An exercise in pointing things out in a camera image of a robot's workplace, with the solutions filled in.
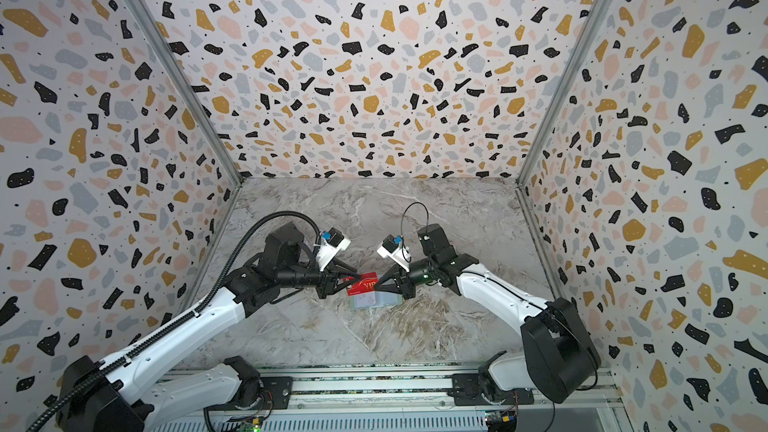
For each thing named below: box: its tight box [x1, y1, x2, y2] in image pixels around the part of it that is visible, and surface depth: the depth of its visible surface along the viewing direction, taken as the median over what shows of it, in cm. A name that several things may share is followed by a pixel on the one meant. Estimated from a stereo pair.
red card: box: [347, 271, 378, 296], surface depth 75 cm
